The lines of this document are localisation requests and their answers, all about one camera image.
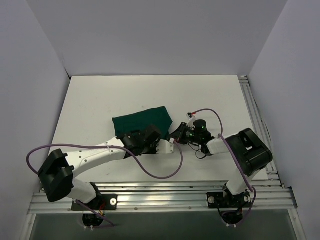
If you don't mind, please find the green surgical drape cloth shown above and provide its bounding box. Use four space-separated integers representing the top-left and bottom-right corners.
112 106 173 139

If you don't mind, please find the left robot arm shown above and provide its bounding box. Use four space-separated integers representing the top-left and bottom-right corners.
38 124 162 210

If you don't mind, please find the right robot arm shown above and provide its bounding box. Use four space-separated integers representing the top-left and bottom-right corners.
169 119 273 207

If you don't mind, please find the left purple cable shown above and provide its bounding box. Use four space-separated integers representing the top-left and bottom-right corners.
26 140 184 229

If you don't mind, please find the purple cable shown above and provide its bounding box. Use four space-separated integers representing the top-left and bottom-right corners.
26 140 184 229
187 108 257 225

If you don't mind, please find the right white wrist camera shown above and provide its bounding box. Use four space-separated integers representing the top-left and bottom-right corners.
186 112 196 128

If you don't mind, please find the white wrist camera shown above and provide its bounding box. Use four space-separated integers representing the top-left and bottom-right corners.
186 112 196 128
156 139 174 154

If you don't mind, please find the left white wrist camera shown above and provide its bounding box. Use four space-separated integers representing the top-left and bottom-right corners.
156 139 174 154

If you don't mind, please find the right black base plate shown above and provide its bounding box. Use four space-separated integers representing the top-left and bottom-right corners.
206 191 252 209

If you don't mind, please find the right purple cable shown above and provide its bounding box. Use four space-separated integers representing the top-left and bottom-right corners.
187 108 257 225

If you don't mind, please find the aluminium rail frame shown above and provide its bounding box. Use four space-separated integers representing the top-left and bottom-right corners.
19 74 306 240

